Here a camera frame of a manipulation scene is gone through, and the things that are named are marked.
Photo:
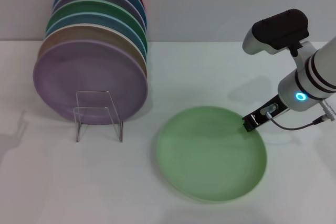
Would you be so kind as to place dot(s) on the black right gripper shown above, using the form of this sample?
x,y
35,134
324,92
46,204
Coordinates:
x,y
275,110

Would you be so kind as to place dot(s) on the light green plate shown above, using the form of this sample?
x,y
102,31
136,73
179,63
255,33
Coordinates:
x,y
210,155

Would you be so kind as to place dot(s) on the clear acrylic plate rack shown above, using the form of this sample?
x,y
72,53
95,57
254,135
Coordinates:
x,y
120,132

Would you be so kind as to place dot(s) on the lavender plate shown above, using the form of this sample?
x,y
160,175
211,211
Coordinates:
x,y
78,77

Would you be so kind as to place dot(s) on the tan plate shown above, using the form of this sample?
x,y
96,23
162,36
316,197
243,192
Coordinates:
x,y
78,33

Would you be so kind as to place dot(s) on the light blue plate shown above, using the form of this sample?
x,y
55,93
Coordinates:
x,y
86,19

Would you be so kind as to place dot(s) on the dark green plate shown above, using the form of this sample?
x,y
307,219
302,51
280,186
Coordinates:
x,y
92,6

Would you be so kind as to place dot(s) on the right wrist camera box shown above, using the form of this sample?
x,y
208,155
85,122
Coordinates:
x,y
281,30

